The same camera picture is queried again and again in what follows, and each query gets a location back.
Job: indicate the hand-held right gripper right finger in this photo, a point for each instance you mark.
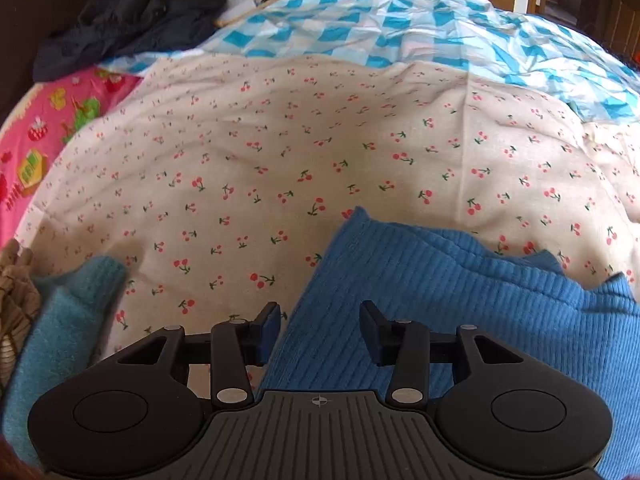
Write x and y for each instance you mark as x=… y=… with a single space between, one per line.
x=371 y=325

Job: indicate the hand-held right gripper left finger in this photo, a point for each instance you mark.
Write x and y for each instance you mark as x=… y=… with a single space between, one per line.
x=270 y=322

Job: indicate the blue knit sweater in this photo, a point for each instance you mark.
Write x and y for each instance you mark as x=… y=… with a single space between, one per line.
x=425 y=280

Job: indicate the cherry print blanket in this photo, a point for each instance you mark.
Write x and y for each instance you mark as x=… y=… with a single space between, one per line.
x=300 y=125

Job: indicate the teal fuzzy garment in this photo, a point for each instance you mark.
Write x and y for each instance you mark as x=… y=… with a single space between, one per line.
x=65 y=320

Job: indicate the brown tasselled cloth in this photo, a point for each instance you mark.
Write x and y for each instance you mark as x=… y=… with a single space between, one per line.
x=17 y=300

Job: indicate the pink printed bed sheet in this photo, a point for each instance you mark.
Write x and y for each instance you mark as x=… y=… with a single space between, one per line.
x=45 y=130

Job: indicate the blue checked quilt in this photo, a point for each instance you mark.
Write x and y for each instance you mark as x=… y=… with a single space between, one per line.
x=400 y=20

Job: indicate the dark jacket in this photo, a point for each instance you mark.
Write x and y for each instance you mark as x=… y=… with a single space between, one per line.
x=150 y=20

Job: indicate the brown wooden door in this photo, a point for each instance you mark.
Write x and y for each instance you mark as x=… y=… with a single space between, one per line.
x=620 y=10

